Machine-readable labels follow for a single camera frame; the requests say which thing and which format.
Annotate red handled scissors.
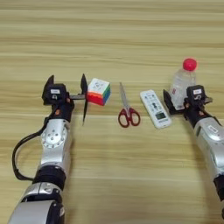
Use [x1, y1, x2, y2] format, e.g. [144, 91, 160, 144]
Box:
[117, 81, 142, 129]

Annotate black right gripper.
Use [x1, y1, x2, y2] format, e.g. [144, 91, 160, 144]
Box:
[163, 88, 214, 128]

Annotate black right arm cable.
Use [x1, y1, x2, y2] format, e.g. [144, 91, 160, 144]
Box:
[200, 108, 224, 126]

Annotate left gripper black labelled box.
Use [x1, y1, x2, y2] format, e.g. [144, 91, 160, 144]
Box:
[46, 83, 68, 103]

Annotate white remote control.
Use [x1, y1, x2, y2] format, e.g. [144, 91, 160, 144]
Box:
[139, 89, 172, 130]

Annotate colourful puzzle cube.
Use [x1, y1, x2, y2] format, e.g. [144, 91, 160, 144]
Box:
[87, 77, 112, 107]

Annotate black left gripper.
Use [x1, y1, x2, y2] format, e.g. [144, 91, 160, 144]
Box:
[42, 73, 88, 122]

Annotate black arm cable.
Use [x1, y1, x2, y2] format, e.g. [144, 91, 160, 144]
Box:
[200, 108, 224, 126]
[11, 108, 56, 182]

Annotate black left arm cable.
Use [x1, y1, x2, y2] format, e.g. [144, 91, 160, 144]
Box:
[11, 108, 56, 182]

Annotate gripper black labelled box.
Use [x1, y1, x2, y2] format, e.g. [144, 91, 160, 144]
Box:
[46, 83, 68, 103]
[185, 84, 207, 103]

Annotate clear bottle red cap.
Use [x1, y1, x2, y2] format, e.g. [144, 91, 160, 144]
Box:
[168, 57, 198, 110]

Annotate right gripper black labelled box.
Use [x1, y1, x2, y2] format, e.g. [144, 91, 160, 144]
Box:
[185, 84, 207, 103]

